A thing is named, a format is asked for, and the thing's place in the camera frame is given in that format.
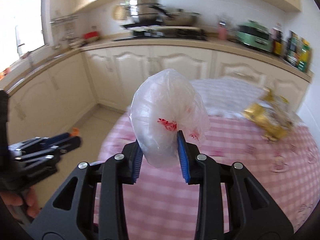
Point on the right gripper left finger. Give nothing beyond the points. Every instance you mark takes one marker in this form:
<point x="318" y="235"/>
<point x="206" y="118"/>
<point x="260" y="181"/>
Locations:
<point x="90" y="203"/>

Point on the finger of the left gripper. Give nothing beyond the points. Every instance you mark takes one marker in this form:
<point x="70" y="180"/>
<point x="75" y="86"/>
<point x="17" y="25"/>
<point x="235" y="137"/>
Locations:
<point x="62" y="147"/>
<point x="38" y="143"/>

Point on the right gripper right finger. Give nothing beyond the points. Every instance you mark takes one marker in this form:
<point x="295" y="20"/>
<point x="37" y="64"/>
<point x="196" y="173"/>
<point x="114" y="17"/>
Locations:
<point x="232" y="202"/>

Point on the clear plastic bag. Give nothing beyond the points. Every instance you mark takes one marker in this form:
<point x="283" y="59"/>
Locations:
<point x="164" y="104"/>

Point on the person left hand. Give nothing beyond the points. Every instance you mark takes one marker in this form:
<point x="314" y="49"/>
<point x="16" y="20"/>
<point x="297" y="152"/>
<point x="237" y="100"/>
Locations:
<point x="30" y="199"/>

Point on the pink checkered tablecloth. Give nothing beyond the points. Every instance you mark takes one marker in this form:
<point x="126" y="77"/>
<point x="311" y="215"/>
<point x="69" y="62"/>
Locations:
<point x="162" y="206"/>

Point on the lower cream cabinets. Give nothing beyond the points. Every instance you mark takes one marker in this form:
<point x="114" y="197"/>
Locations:
<point x="58" y="95"/>

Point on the gold snack bag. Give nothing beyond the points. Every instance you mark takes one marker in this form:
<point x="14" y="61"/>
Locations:
<point x="271" y="112"/>

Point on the red bowl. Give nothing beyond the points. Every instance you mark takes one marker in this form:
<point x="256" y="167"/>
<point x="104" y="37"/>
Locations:
<point x="91" y="36"/>

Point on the window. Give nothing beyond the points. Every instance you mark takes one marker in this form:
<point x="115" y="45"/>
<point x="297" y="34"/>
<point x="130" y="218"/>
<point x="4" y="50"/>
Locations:
<point x="21" y="29"/>

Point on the black gas stove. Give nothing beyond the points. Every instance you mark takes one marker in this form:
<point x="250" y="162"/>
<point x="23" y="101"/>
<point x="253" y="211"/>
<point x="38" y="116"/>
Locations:
<point x="169" y="32"/>

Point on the cream perforated plate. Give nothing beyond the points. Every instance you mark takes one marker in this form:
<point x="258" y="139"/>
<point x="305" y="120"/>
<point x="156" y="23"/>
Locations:
<point x="119" y="13"/>

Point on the stainless steamer pot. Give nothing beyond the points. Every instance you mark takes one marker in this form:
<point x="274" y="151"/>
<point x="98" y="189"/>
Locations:
<point x="142" y="12"/>

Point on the green yellow bottle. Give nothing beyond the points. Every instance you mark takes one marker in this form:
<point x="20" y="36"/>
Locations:
<point x="304" y="55"/>

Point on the black glass bottle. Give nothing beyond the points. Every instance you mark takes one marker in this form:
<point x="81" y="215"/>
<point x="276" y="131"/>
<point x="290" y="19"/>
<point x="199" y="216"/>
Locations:
<point x="291" y="49"/>

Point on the wok with lid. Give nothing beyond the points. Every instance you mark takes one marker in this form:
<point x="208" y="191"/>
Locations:
<point x="178" y="17"/>

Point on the green electric grill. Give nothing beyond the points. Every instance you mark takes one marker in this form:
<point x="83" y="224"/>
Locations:
<point x="254" y="35"/>

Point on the pink utensil cup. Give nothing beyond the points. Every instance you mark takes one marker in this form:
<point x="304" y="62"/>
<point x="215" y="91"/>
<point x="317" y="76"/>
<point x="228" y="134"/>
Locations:
<point x="222" y="30"/>

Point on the dark soy sauce bottle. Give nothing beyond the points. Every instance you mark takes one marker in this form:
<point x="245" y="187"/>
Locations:
<point x="277" y="40"/>

